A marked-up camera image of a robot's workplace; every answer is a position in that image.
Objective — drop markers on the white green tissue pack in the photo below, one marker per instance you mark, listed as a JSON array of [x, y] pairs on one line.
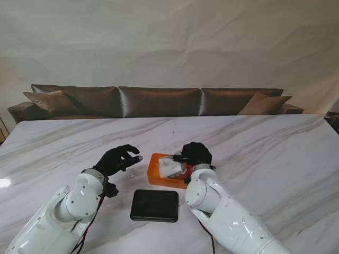
[[170, 168]]

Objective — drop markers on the orange tissue box cover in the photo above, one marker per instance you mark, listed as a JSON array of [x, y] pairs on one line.
[[153, 172]]

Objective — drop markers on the brown leather sofa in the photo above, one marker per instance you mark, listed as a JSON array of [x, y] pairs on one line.
[[23, 112]]

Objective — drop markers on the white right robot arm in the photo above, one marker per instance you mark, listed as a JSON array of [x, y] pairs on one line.
[[227, 211]]

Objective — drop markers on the brown sofa back cushion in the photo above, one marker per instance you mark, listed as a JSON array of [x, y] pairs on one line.
[[92, 100], [159, 101], [225, 101]]

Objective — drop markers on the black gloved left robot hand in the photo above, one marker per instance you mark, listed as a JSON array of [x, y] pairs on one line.
[[114, 161]]

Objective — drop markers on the wooden furniture piece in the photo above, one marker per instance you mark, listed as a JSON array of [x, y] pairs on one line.
[[2, 129]]

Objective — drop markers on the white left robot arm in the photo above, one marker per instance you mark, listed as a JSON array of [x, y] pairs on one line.
[[61, 211]]

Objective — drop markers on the black tissue box base plate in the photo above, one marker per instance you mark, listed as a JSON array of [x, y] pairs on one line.
[[155, 206]]

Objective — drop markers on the dark furniture piece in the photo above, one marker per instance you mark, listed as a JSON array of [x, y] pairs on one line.
[[333, 120]]

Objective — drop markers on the brown throw pillow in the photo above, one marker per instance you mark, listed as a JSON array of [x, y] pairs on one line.
[[50, 101], [265, 104]]

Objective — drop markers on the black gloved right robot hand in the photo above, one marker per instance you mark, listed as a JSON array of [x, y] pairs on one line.
[[197, 153]]

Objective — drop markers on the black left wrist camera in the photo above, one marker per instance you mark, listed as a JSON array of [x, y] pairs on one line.
[[111, 190]]

